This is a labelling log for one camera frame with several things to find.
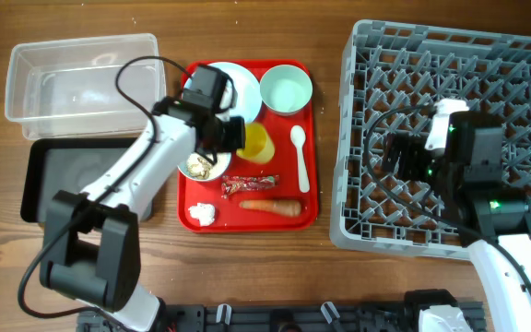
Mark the yellow plastic cup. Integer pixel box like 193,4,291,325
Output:
236,123,275,164

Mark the red candy wrapper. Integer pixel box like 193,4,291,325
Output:
221,175,279,198

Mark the white tissue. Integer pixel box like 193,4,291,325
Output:
188,203,216,227

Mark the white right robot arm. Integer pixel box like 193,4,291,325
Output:
382,112,531,331

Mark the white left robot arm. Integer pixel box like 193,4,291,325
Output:
33,92,244,331

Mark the grey dishwasher rack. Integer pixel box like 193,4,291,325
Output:
330,20,531,260

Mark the small bowl with food scraps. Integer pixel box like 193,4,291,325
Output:
178,153,231,182

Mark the large white plate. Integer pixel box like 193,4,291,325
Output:
182,61,264,125

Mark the red serving tray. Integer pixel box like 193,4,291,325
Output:
177,58,320,233

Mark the white plastic spoon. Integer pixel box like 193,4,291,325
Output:
290,125,310,193

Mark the pale green bowl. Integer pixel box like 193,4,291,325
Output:
260,65,313,116

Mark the orange carrot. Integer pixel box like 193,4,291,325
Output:
239,199,301,218

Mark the clear plastic bin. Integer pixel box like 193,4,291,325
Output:
5,33,167,140

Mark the black plastic tray bin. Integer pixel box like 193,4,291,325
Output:
20,137,136,223

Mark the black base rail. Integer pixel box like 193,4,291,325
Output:
76,302,486,332

